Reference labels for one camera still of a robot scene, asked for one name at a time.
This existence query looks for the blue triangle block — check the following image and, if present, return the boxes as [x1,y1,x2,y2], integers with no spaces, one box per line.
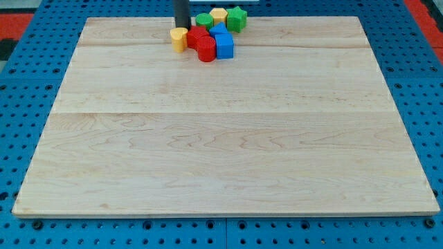
[209,22,228,37]

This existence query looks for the red cylinder block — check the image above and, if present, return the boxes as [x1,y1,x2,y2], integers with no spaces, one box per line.
[197,36,217,62]

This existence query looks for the red star block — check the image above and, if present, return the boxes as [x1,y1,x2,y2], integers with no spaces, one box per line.
[186,26,210,50]

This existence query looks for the green star block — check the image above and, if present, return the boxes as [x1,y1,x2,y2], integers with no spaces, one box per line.
[226,6,247,33]

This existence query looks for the yellow hexagon block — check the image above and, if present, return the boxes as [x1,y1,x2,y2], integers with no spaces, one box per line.
[209,8,228,26]

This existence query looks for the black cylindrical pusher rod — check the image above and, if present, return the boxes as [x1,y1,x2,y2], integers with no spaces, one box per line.
[172,0,191,30]

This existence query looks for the light wooden board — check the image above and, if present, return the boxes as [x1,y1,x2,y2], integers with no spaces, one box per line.
[12,17,440,219]

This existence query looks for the green cylinder block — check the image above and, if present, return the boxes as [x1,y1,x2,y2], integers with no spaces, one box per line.
[195,13,214,30]

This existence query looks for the yellow heart block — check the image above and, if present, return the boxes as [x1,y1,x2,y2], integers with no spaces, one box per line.
[170,27,188,53]

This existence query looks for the blue cube block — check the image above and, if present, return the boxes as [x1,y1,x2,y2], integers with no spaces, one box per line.
[215,33,234,59]

